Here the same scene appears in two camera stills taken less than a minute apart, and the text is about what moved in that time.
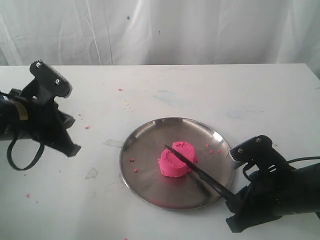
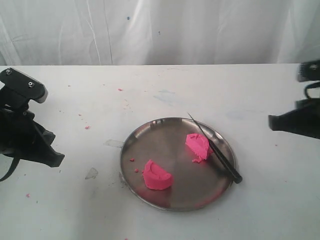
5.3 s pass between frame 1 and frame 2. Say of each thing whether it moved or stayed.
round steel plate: stayed
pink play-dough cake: moved
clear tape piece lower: stayed
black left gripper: moved
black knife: moved
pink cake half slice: moved
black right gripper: moved
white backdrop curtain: stayed
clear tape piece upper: stayed
